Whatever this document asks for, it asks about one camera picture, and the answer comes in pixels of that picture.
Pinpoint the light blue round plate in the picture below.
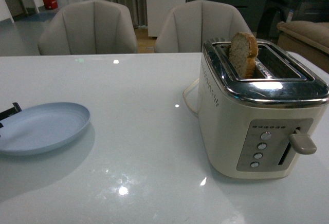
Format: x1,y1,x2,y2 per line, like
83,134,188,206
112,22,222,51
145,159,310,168
1,102,90,156

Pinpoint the slice of brown bread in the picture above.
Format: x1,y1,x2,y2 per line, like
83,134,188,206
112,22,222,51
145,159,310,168
229,32,259,79

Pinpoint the left grey upholstered chair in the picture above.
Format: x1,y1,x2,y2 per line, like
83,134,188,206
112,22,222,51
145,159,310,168
38,0,138,55

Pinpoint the grey upholstered chair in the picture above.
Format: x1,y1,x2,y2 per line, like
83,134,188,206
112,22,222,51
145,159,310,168
38,0,138,55
155,0,251,53

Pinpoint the right grey upholstered chair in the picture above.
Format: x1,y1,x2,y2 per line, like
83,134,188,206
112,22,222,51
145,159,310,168
155,0,251,53

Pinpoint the cream and chrome toaster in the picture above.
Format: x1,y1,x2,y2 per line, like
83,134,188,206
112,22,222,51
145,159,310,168
197,39,328,179

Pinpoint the beige cushioned sofa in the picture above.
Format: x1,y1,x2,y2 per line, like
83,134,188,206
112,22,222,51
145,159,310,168
277,21,328,72

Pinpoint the dark glass side table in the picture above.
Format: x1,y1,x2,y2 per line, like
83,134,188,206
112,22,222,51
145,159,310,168
257,0,328,40

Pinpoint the white toaster power cable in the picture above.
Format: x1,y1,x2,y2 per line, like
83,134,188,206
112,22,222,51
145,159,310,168
182,78,200,118

